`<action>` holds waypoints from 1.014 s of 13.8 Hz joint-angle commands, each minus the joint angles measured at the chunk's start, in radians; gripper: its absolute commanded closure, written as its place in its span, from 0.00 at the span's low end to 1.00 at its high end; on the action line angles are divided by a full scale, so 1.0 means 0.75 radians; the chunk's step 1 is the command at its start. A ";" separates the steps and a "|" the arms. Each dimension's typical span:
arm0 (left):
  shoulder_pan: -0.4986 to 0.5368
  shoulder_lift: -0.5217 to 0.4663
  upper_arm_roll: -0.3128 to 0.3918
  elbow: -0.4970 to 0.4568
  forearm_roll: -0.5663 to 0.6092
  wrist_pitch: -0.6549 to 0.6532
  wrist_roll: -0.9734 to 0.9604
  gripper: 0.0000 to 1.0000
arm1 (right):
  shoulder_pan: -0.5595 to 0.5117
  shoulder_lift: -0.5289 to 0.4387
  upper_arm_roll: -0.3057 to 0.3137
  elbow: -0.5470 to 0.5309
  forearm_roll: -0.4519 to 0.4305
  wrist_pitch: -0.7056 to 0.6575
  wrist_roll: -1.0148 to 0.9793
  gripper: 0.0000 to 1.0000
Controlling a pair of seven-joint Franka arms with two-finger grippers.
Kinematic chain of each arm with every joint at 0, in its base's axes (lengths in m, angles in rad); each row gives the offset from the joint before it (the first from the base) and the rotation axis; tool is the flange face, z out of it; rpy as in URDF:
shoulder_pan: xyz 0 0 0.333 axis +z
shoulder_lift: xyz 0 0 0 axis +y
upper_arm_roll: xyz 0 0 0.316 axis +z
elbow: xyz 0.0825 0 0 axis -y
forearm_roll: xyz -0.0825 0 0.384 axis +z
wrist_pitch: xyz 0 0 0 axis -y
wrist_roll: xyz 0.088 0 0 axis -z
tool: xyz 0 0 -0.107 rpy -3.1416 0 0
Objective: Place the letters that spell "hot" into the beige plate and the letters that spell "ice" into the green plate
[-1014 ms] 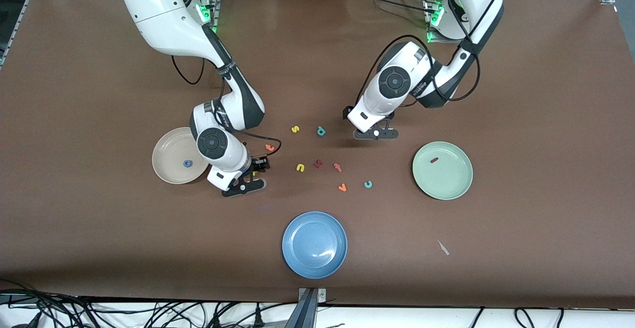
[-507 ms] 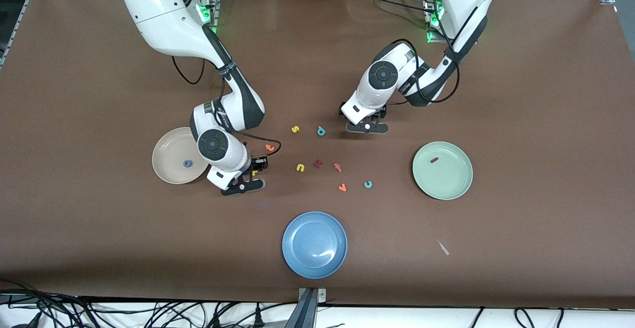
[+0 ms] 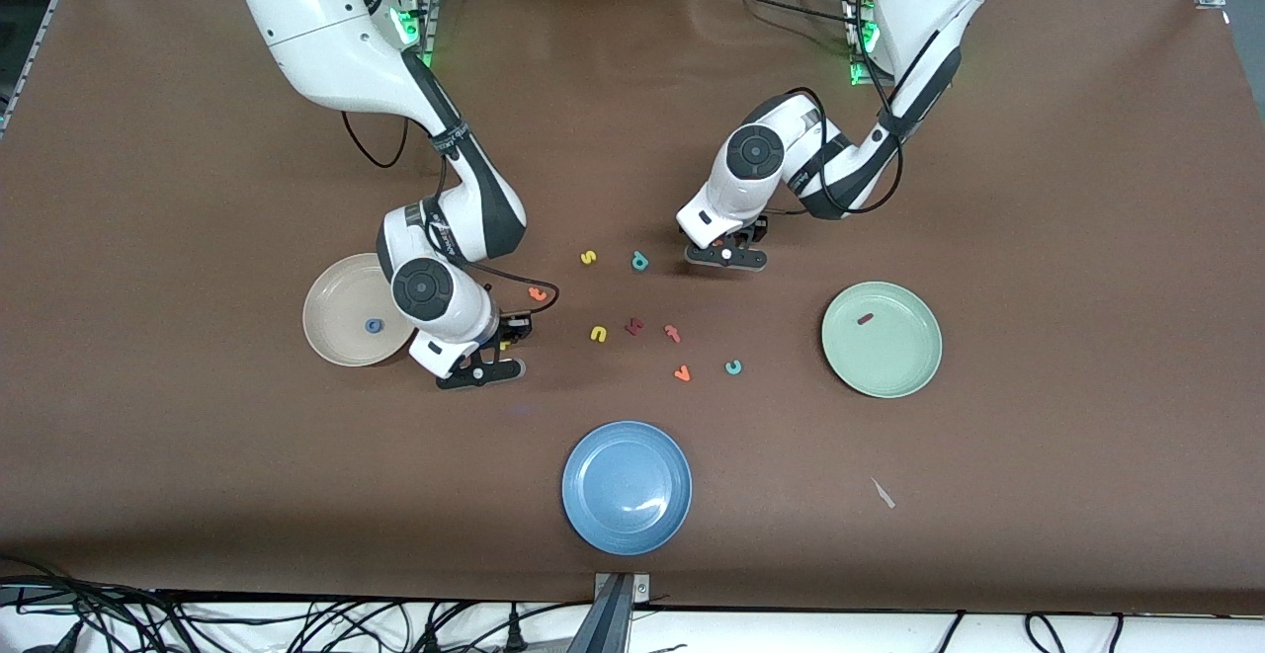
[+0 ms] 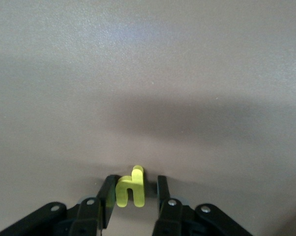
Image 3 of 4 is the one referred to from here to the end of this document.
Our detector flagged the beige brown plate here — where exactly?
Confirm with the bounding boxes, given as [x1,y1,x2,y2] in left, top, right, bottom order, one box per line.
[302,253,418,367]

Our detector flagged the green plate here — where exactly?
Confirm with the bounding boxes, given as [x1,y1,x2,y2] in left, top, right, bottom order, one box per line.
[821,282,944,399]

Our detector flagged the blue plate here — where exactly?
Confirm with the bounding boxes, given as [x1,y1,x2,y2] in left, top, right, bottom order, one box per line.
[561,421,693,556]

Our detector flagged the brown table cover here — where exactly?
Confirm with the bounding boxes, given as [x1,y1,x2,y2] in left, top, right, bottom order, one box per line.
[0,0,1265,614]

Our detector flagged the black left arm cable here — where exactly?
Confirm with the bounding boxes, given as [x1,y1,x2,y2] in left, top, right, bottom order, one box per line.
[761,0,1019,219]

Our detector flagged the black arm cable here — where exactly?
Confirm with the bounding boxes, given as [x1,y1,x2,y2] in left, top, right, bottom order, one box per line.
[341,110,560,323]
[761,0,1019,219]

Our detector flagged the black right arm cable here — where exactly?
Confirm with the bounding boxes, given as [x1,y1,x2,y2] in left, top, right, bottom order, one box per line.
[341,110,560,323]

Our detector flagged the black table cable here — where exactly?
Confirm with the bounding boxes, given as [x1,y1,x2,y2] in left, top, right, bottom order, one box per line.
[692,0,861,27]

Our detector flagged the aluminium camera post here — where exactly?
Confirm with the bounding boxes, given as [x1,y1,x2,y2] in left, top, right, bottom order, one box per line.
[568,572,651,653]

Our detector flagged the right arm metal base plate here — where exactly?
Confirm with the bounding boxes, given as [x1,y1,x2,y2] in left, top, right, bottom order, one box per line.
[393,0,442,68]

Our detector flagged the aluminium frame rail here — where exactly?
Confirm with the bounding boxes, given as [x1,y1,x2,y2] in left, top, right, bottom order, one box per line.
[0,0,60,135]

